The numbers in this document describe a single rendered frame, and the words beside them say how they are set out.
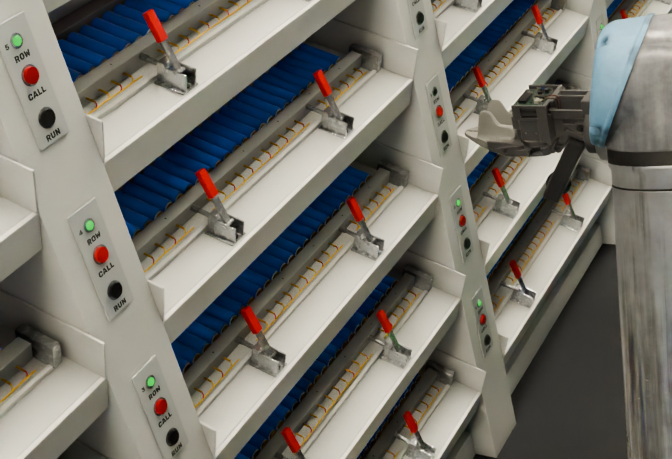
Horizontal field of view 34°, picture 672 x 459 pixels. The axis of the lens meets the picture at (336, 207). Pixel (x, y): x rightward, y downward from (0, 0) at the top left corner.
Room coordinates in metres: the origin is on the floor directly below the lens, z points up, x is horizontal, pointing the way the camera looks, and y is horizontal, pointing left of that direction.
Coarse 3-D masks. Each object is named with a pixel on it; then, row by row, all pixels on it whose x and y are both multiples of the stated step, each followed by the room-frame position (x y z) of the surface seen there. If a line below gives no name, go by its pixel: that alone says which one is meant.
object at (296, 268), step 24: (360, 192) 1.47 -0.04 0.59; (336, 216) 1.41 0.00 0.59; (312, 240) 1.36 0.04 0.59; (288, 264) 1.31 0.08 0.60; (312, 264) 1.34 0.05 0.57; (288, 288) 1.29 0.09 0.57; (264, 312) 1.24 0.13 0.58; (240, 336) 1.19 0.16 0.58; (216, 360) 1.15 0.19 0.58; (192, 384) 1.11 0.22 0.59; (216, 384) 1.12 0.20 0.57
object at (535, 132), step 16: (528, 96) 1.44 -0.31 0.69; (544, 96) 1.43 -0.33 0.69; (560, 96) 1.42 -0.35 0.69; (576, 96) 1.40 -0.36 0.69; (512, 112) 1.43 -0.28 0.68; (528, 112) 1.42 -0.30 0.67; (544, 112) 1.40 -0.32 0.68; (560, 112) 1.40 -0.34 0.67; (576, 112) 1.39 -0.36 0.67; (528, 128) 1.42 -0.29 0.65; (544, 128) 1.40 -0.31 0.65; (560, 128) 1.41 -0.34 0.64; (576, 128) 1.39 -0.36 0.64; (528, 144) 1.42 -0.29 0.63; (544, 144) 1.41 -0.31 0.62; (560, 144) 1.41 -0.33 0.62
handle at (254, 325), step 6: (246, 306) 1.17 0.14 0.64; (246, 312) 1.16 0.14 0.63; (252, 312) 1.17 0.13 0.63; (246, 318) 1.16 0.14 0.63; (252, 318) 1.16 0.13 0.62; (252, 324) 1.16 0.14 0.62; (258, 324) 1.16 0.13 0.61; (252, 330) 1.16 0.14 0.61; (258, 330) 1.16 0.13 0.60; (258, 336) 1.16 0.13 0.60; (264, 336) 1.16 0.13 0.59; (264, 342) 1.16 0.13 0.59; (264, 348) 1.15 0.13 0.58; (270, 348) 1.16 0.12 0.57; (264, 354) 1.16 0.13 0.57; (270, 354) 1.15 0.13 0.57
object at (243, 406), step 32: (384, 160) 1.55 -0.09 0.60; (416, 160) 1.51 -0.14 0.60; (384, 192) 1.50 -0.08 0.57; (416, 192) 1.51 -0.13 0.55; (352, 224) 1.43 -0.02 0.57; (384, 224) 1.43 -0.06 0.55; (416, 224) 1.44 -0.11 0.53; (320, 256) 1.36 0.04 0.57; (352, 256) 1.36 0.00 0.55; (384, 256) 1.36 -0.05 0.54; (320, 288) 1.30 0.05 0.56; (352, 288) 1.30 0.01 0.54; (288, 320) 1.24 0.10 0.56; (320, 320) 1.24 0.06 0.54; (288, 352) 1.18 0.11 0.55; (320, 352) 1.23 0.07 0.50; (256, 384) 1.13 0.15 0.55; (288, 384) 1.16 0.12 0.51; (224, 416) 1.08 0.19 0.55; (256, 416) 1.10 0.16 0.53; (224, 448) 1.04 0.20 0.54
